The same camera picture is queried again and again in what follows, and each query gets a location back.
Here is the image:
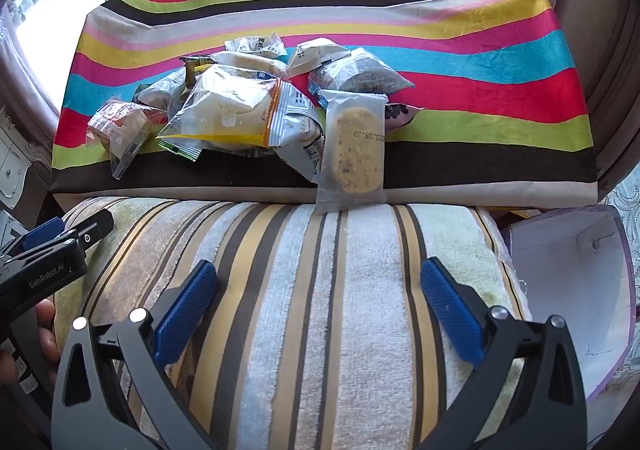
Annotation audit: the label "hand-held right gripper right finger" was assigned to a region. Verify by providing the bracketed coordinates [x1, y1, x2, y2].
[420, 257, 587, 450]

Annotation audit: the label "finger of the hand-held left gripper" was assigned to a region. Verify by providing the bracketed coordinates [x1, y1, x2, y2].
[10, 209, 115, 262]

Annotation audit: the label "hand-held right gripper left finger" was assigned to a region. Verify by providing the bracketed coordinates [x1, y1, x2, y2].
[52, 259, 221, 450]

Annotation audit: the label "clear red print bread packet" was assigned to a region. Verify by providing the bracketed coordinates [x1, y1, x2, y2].
[86, 100, 167, 180]

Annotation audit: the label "purple cardboard box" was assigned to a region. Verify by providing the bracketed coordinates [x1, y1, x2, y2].
[500, 205, 637, 403]

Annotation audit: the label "green white snack packet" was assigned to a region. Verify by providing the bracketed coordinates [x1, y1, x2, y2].
[159, 135, 204, 162]

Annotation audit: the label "grey clear snack packet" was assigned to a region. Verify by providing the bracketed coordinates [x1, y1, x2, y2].
[135, 70, 188, 112]

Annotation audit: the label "large white bun packet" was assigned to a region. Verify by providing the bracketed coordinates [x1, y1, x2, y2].
[157, 64, 321, 151]

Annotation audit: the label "frosted round cracker packet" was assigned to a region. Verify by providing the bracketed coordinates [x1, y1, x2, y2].
[316, 89, 389, 215]

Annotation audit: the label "yellow snack packet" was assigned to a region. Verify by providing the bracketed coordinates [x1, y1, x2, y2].
[180, 55, 217, 87]

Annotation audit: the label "clear barcode snack packet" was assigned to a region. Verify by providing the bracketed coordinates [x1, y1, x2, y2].
[235, 120, 327, 184]

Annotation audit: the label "pink packet dark print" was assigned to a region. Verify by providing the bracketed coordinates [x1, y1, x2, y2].
[385, 103, 426, 129]

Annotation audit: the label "pale cake clear packet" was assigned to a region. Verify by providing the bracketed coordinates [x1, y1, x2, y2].
[210, 50, 292, 81]

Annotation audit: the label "small clear pale snack packet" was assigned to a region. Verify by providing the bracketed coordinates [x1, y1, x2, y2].
[224, 33, 287, 57]

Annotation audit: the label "white packet black letters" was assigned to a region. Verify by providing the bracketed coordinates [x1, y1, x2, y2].
[287, 38, 351, 78]

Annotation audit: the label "person's left hand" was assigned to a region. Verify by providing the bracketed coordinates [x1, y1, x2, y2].
[0, 299, 60, 386]

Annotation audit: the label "white ornate cabinet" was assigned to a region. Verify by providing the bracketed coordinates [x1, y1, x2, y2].
[0, 105, 51, 211]

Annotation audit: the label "striped beige towel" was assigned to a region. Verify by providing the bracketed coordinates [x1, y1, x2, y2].
[52, 197, 532, 450]

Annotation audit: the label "sheer patterned curtain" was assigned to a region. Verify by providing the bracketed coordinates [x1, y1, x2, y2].
[0, 0, 126, 131]

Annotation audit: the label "white lace curtain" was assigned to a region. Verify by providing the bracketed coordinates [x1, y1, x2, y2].
[597, 175, 640, 251]

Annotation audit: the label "multicolour striped cloth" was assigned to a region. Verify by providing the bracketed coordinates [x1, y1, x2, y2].
[50, 0, 601, 208]

